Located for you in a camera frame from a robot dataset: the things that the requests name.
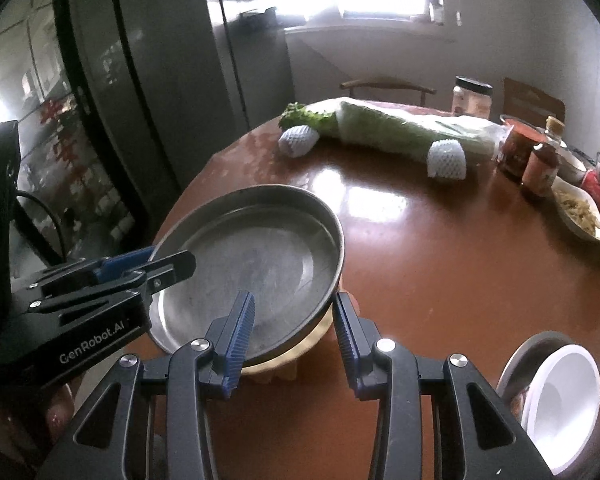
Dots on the steel bowl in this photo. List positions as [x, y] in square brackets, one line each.
[520, 365]

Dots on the orange label sauce bottle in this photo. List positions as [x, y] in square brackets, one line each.
[540, 172]

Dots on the green leaf lettuce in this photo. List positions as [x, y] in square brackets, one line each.
[307, 115]

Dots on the yellow shell-shaped plate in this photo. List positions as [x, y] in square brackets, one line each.
[275, 367]

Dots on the person's left hand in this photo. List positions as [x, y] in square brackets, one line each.
[60, 410]

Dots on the glass bottle with tan cap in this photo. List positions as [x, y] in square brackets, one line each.
[555, 132]

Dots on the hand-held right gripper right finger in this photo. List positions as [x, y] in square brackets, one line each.
[344, 332]

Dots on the plastic-wrapped napa cabbage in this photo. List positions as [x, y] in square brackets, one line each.
[405, 130]

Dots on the round steel plate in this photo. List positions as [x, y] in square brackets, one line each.
[260, 250]

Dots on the plate of food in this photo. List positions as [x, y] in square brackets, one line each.
[580, 210]

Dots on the dark grey refrigerator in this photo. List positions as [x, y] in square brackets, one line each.
[180, 70]

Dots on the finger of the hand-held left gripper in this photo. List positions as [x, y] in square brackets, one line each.
[170, 267]
[120, 265]

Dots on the wooden chair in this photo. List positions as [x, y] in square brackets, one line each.
[380, 82]

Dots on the red sauce jar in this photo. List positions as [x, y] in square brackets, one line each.
[517, 152]

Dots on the fruit in white foam net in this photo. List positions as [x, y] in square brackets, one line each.
[297, 141]
[446, 160]

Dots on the small bowl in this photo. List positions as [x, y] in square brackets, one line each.
[572, 165]

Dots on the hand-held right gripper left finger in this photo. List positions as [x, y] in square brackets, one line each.
[240, 332]

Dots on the red paper door decoration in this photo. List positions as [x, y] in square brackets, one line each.
[65, 135]

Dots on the glass door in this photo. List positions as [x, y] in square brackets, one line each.
[30, 85]

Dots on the glass jar with black lid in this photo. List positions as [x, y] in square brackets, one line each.
[472, 100]

